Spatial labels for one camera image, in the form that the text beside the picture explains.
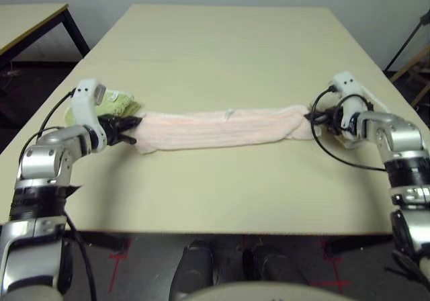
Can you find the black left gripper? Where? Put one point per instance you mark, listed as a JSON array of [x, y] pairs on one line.
[[111, 131]]

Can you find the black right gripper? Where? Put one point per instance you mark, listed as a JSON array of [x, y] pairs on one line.
[[332, 119]]

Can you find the pink towel with white trim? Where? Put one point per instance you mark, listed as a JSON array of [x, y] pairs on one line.
[[218, 128]]

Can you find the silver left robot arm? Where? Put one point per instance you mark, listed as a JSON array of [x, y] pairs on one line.
[[43, 156]]

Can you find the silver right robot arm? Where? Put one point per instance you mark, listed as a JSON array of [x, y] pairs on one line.
[[399, 136]]

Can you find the green folded towel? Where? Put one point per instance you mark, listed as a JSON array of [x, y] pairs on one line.
[[121, 101]]

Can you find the black table leg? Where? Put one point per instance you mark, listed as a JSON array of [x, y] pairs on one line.
[[356, 245], [107, 244]]

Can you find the black tripod stand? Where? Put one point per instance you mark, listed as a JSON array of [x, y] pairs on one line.
[[406, 42]]

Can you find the black robot left foot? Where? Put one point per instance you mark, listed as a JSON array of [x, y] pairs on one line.
[[193, 267]]

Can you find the black robot foot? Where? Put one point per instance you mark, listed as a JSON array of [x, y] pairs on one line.
[[268, 264], [193, 267]]

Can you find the black robot right foot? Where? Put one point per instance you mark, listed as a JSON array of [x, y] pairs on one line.
[[268, 264]]

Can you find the pale robot torso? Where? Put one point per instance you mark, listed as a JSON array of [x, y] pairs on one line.
[[262, 292]]

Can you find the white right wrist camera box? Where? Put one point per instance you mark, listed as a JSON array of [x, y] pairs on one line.
[[346, 82]]

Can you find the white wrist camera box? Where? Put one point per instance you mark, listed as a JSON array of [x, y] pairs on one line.
[[346, 82], [84, 96]]

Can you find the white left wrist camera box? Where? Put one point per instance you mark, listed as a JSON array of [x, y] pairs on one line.
[[84, 96]]

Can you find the beige table with black frame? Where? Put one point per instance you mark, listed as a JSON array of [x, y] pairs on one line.
[[23, 19]]

